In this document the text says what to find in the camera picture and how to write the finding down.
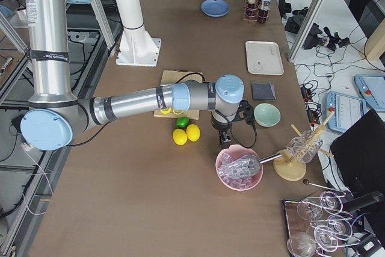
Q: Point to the blue round plate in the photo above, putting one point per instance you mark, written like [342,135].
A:
[215,8]

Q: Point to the wooden cup stand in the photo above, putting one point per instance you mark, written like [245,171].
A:
[288,167]

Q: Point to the lower whole lemon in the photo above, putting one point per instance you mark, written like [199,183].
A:
[179,137]

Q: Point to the black glass rack tray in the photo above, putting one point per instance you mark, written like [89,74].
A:
[320,226]

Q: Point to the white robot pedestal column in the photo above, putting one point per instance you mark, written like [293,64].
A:
[137,47]

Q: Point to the blue teach pendant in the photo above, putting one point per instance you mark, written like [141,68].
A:
[347,110]
[371,88]

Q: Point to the front dark drink bottle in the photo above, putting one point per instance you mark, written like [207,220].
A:
[263,11]

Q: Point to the mint green bowl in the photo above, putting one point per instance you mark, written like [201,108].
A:
[267,115]

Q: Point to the green lime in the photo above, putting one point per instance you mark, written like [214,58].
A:
[182,122]

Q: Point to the grey folded cloth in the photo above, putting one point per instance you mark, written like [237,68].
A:
[264,91]

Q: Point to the wooden cutting board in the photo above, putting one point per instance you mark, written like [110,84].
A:
[171,77]

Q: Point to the upper lemon half slice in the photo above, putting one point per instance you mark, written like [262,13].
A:
[165,111]

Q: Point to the aluminium frame post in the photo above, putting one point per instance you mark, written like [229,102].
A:
[304,30]

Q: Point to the upper whole lemon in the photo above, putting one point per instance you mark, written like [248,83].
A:
[193,132]

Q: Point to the clear glass mug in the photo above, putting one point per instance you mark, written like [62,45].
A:
[303,148]

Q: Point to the lemon half slice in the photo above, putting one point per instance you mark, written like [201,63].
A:
[165,111]
[177,112]

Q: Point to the lower lemon half slice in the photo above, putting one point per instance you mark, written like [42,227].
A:
[177,112]

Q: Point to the dark drink bottle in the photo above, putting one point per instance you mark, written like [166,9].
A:
[250,12]
[263,11]

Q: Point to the copper wire bottle rack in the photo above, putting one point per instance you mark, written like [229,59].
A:
[258,6]

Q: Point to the black laptop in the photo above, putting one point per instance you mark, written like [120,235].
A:
[359,154]

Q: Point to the metal ice scoop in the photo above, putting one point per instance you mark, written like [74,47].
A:
[251,164]

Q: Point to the whole lemon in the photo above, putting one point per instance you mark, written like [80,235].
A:
[179,137]
[193,132]

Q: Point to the cream rabbit tray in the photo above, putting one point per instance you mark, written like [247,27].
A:
[263,58]

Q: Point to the pink ice bowl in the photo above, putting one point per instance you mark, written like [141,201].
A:
[227,168]

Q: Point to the right dark drink bottle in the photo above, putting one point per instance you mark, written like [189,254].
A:
[250,12]

